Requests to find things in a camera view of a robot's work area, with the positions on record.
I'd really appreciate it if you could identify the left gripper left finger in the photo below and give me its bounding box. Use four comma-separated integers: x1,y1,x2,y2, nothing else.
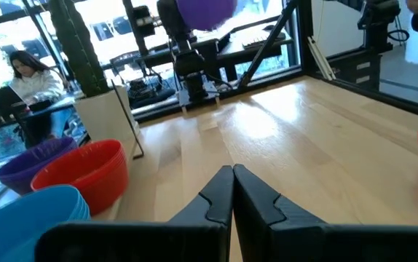
33,164,235,262

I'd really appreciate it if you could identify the red plastic mini bowl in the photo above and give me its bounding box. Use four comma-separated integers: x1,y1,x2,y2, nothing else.
30,139,128,194
48,152,129,194
59,156,130,216

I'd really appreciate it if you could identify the green cactus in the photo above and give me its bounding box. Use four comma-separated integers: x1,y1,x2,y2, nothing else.
48,0,111,98

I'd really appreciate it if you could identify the grey office table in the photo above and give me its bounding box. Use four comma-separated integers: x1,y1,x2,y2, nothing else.
0,92,86,154

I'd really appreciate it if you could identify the silver frame bracket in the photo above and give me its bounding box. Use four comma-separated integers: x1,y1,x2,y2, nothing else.
306,35,336,82

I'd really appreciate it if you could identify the black stand pole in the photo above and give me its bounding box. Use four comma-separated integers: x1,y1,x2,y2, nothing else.
122,0,156,57

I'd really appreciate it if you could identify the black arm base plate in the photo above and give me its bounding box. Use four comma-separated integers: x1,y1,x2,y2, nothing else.
178,90,220,108

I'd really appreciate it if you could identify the person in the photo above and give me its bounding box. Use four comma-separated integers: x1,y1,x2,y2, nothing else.
7,49,86,146

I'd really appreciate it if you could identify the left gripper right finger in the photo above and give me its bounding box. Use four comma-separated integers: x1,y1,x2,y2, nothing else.
232,163,418,262

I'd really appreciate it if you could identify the black aluminium table frame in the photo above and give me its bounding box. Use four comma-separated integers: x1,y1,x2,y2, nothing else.
130,0,418,123

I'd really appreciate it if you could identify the white plant pot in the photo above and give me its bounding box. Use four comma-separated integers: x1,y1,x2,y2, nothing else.
73,85,141,161

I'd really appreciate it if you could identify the white keyboard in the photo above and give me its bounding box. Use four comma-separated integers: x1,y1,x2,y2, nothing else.
241,31,286,50

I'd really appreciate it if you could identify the black office desk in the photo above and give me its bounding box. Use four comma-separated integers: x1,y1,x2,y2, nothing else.
135,20,293,84

